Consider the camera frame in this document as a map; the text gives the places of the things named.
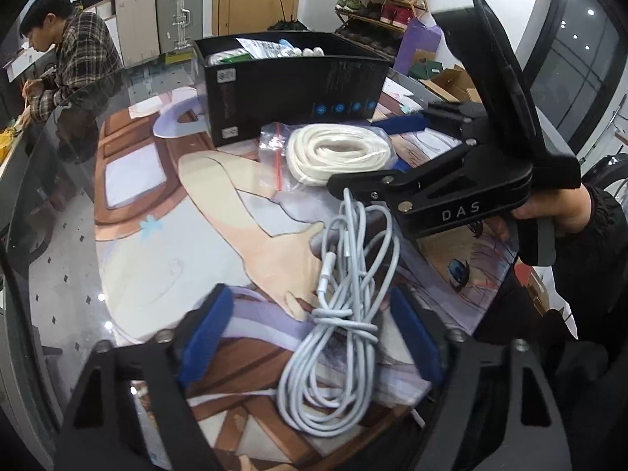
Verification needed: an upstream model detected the white charging cable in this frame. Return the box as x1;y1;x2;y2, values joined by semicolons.
277;186;403;436

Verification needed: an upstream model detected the bagged white rope coil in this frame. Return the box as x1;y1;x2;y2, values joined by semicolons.
256;121;399;193

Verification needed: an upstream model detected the white plush toy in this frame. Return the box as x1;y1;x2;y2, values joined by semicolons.
279;39;325;57

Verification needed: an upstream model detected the operator right hand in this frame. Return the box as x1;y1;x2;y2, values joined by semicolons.
510;184;593;235

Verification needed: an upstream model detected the open cardboard box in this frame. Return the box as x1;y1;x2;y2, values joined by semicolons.
420;65;481;103

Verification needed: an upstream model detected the purple bag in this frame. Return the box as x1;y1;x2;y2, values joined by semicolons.
393;18;443;75

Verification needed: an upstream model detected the anime print desk mat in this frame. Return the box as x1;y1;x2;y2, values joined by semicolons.
92;65;522;471

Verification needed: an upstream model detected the wooden shoe rack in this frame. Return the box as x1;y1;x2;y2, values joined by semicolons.
334;0;429;60

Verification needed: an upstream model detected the black cardboard box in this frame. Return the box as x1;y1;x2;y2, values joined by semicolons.
195;31;390;147

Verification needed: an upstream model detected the white printed packet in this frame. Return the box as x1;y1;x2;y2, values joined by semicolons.
236;37;295;60

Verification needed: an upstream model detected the silver suitcase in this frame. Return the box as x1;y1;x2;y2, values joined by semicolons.
157;0;203;53

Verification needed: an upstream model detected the beige suitcase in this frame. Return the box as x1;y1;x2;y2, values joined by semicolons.
115;0;161;66

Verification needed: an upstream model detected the man in plaid shirt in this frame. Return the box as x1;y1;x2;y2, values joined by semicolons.
19;0;122;124

